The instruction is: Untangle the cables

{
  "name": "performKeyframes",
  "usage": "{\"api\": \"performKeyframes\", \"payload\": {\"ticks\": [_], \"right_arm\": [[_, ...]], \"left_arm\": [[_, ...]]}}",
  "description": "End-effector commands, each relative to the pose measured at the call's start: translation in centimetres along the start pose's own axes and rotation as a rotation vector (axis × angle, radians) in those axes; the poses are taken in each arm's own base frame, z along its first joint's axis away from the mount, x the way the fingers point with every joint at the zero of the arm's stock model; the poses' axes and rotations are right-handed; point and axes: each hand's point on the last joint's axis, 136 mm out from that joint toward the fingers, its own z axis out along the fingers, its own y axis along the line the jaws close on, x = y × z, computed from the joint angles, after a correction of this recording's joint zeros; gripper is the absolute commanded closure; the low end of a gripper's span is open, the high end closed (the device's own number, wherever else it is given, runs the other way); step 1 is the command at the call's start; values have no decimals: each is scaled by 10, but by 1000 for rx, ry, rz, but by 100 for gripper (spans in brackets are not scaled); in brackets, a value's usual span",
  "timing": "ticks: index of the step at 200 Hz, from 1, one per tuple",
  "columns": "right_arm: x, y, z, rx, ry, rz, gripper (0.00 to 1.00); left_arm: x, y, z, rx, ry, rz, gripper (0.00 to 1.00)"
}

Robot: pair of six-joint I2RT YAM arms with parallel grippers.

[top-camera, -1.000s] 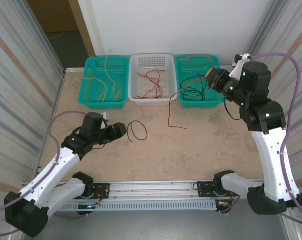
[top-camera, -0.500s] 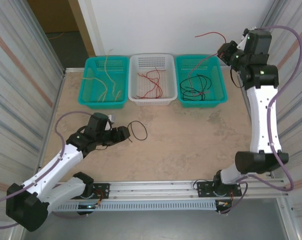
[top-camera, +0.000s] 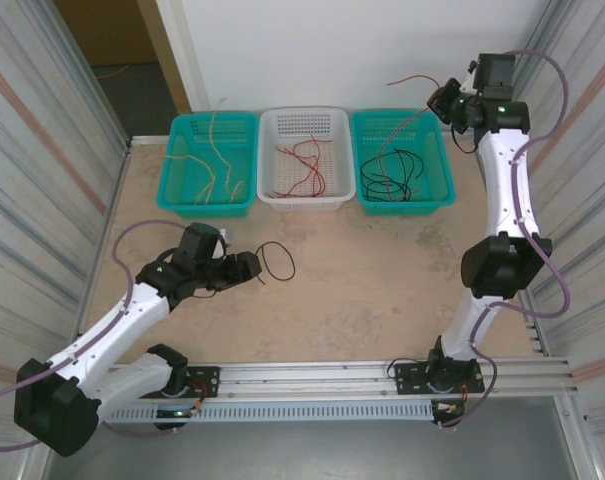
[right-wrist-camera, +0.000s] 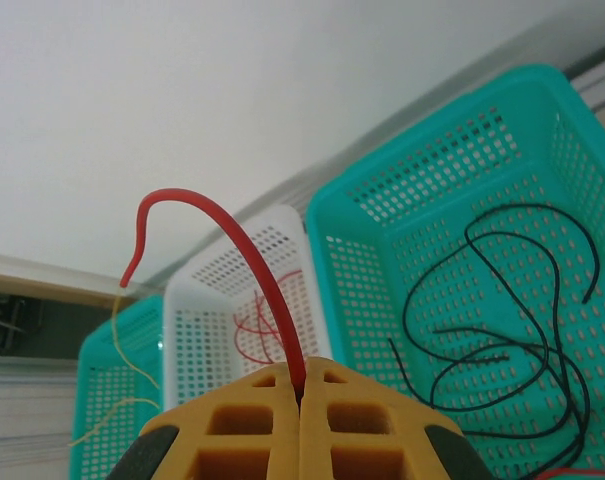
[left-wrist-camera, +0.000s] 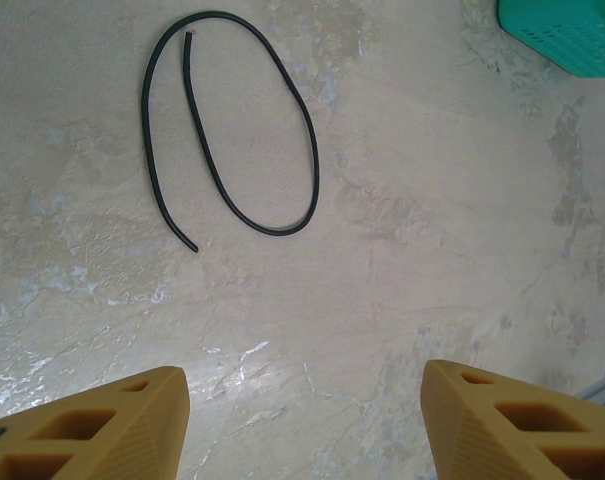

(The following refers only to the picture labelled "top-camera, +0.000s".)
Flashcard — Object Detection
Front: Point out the black thin cable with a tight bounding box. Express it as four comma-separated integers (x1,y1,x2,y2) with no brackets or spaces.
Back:
396,148,427,181
258,241,297,284
359,149,408,201
366,177,423,202

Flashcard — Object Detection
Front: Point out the teal plastic basket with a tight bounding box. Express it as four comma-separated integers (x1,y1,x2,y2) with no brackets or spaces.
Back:
349,109,457,218
155,112,261,220

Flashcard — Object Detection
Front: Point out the white plastic basket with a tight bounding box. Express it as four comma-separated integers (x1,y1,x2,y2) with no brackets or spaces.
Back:
255,108,358,216

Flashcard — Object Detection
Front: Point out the tan wooden door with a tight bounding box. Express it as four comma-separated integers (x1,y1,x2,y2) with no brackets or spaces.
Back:
135,0,193,115

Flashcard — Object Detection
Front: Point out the brown wooden board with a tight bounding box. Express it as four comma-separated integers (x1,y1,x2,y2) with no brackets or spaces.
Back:
54,0,159,67

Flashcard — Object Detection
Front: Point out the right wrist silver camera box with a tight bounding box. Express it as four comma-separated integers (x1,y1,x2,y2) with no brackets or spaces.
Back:
459,58,482,94

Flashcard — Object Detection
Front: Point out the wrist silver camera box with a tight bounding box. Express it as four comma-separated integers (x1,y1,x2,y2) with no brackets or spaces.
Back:
459,58,482,94
212,227,233,259

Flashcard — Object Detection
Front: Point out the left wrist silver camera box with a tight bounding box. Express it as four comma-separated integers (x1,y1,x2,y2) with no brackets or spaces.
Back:
212,227,233,259

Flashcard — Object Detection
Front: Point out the aluminium mounting rail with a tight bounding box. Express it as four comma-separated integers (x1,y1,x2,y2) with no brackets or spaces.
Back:
35,355,581,405

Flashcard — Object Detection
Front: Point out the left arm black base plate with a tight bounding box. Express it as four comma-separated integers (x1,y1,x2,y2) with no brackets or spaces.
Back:
130,366,221,400

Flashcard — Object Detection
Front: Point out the red power wire bundle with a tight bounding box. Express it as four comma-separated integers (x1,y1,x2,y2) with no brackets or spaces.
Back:
189,377,218,416
451,379,476,416

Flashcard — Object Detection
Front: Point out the grey slotted cable duct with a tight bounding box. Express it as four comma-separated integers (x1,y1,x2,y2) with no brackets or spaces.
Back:
96,402,436,424

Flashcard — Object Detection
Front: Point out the orange floor cable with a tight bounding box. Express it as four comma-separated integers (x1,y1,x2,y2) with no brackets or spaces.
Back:
94,64,133,81

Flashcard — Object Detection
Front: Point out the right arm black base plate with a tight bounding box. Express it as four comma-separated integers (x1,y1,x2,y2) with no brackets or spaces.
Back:
394,362,485,396

